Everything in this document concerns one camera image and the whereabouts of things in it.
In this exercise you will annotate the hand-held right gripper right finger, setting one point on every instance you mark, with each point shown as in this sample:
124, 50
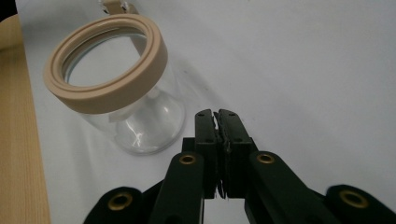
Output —
233, 133

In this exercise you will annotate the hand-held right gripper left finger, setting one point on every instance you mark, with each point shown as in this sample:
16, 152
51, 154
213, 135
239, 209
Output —
205, 130

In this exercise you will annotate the clear jar with beige rim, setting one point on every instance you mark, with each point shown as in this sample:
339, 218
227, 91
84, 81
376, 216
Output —
124, 93

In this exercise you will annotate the beige plastic piece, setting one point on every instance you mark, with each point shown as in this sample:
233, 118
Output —
120, 6

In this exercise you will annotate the wooden board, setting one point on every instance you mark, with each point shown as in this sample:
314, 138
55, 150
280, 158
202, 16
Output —
17, 130

